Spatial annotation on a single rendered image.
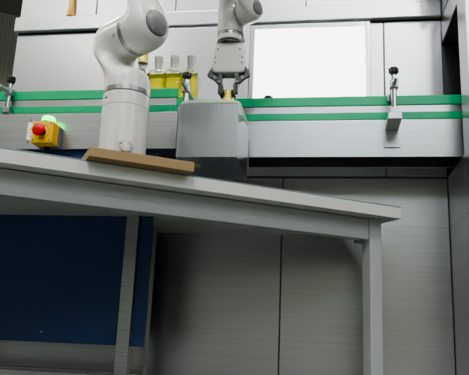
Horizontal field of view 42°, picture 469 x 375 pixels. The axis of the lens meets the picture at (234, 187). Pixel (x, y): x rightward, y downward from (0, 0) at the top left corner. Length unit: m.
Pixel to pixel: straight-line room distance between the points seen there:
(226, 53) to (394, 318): 0.99
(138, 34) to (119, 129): 0.25
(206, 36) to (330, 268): 0.96
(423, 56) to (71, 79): 1.31
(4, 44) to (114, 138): 11.07
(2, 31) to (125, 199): 11.25
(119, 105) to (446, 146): 0.99
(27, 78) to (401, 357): 1.70
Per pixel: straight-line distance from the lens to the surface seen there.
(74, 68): 2.50
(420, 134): 1.99
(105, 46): 1.71
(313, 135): 1.97
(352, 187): 2.14
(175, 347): 2.13
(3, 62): 12.43
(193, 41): 2.36
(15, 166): 1.46
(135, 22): 1.62
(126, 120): 1.56
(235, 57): 1.94
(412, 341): 2.09
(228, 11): 1.99
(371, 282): 1.78
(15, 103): 2.19
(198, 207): 1.57
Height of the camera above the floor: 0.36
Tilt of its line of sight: 14 degrees up
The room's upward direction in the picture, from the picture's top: 2 degrees clockwise
